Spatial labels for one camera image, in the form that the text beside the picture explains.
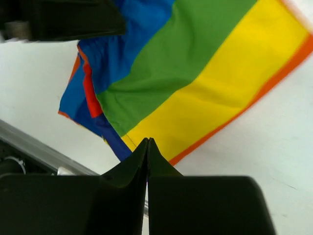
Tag aluminium front rail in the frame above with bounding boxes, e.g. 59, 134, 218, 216
0, 120, 97, 175

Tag rainbow striped shorts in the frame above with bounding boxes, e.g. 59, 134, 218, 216
59, 0, 313, 164

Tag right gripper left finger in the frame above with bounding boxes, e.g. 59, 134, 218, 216
0, 139, 148, 235

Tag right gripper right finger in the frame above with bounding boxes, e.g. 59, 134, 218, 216
147, 139, 275, 235

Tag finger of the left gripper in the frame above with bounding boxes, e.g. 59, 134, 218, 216
0, 0, 126, 42

